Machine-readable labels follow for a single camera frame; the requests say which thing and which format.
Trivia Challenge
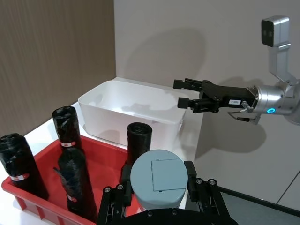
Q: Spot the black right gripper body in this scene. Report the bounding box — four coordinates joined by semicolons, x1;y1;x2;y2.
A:
199;80;258;113

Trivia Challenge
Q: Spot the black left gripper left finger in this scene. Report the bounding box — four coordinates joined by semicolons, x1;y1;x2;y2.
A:
97;164;133;225

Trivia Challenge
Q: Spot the thin dark gripper cable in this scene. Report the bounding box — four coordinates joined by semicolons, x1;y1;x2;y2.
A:
228;100;261;125

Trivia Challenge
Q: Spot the white plastic bin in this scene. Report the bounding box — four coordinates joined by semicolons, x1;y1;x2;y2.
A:
78;80;188;150

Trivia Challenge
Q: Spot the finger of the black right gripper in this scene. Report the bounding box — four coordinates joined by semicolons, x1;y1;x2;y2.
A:
177;97;219;114
173;78;204;93

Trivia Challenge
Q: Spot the red plastic bin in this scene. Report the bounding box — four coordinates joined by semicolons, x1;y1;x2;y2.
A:
1;135;141;225

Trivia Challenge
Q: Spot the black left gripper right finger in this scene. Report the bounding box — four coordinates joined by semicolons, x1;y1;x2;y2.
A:
184;160;232;223

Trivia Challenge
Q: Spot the black bag roll, red label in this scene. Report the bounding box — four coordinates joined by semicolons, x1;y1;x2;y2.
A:
0;133;49;200
53;147;98;222
126;122;153;168
52;105;83;151

